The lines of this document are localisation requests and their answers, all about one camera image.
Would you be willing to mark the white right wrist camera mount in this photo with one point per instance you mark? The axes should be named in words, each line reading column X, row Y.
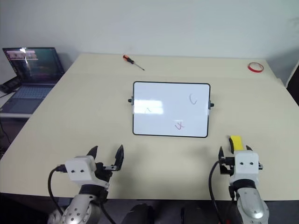
column 246, row 169

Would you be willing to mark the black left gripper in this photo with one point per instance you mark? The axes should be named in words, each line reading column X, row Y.
column 104, row 175

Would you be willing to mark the dark rounded shape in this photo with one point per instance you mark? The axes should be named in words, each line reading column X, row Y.
column 137, row 214

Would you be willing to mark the small black device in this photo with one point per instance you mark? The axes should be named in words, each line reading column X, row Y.
column 9, row 85

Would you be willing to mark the small black-framed whiteboard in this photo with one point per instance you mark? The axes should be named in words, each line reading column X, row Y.
column 170, row 108

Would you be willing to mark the yellow and black eraser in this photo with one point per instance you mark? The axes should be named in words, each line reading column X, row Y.
column 236, row 143

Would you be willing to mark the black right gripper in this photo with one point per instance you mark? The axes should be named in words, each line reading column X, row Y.
column 227, row 166

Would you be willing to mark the orange and black screwdriver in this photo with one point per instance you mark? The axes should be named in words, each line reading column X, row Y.
column 128, row 59

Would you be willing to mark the red tape roll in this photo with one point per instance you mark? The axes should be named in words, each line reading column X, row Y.
column 252, row 68

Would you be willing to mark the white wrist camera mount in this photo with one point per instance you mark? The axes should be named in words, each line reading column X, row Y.
column 246, row 169
column 80, row 169

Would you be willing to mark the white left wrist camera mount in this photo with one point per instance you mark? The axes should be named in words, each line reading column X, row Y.
column 80, row 169

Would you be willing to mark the open dark laptop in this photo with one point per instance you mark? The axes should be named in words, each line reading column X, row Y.
column 35, row 67

